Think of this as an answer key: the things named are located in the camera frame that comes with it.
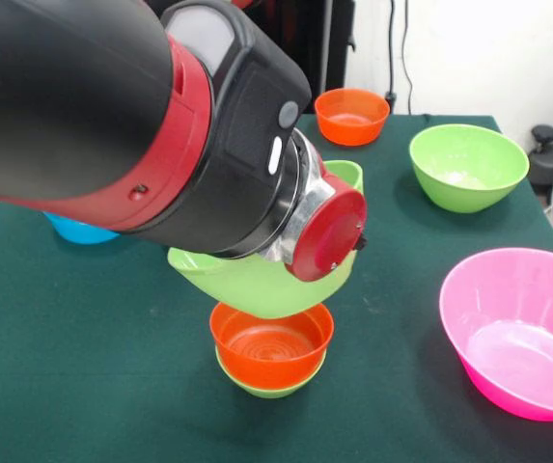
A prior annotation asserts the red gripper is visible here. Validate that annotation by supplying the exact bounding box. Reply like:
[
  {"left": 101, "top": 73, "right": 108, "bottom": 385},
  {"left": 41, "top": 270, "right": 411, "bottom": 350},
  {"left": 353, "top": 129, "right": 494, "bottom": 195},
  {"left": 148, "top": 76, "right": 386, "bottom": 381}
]
[{"left": 283, "top": 173, "right": 369, "bottom": 284}]

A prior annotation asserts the large green bowl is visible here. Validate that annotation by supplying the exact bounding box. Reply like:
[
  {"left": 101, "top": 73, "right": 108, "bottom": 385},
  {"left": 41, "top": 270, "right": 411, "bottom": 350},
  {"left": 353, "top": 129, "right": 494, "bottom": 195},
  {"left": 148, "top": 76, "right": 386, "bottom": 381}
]
[
  {"left": 409, "top": 123, "right": 531, "bottom": 214},
  {"left": 166, "top": 159, "right": 367, "bottom": 320}
]

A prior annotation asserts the small translucent orange bowl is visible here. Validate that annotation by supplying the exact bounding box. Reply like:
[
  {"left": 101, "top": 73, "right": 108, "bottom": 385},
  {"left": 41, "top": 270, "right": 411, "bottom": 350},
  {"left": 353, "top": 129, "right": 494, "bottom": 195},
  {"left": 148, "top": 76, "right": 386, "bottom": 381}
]
[
  {"left": 314, "top": 87, "right": 392, "bottom": 148},
  {"left": 208, "top": 301, "right": 336, "bottom": 390}
]

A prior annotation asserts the small green bowl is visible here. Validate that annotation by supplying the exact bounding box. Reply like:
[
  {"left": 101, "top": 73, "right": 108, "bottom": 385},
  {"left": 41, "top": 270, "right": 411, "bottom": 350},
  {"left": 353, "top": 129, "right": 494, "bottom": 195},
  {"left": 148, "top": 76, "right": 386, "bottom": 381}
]
[{"left": 214, "top": 345, "right": 328, "bottom": 399}]

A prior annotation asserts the large pink bowl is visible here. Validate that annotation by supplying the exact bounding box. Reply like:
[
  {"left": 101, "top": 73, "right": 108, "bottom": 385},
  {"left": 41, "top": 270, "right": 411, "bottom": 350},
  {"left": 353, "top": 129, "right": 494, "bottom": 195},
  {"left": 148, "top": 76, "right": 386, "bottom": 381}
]
[{"left": 438, "top": 247, "right": 553, "bottom": 422}]

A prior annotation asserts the dark green table cloth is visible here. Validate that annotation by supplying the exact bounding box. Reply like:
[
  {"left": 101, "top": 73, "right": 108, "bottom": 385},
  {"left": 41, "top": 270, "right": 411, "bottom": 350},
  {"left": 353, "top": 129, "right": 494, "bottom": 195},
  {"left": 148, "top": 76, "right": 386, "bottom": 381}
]
[{"left": 0, "top": 111, "right": 553, "bottom": 463}]

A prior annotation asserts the light blue translucent bowl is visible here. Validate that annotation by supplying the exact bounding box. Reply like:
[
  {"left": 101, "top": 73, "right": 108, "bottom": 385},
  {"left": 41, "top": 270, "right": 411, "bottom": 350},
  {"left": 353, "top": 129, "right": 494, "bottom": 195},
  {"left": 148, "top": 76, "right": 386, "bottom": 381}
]
[{"left": 42, "top": 211, "right": 122, "bottom": 246}]

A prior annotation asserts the black wall cable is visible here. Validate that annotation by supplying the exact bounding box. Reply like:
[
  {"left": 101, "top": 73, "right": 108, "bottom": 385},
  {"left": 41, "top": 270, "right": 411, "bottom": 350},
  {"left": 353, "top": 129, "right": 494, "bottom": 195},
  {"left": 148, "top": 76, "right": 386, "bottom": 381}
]
[{"left": 381, "top": 0, "right": 415, "bottom": 116}]

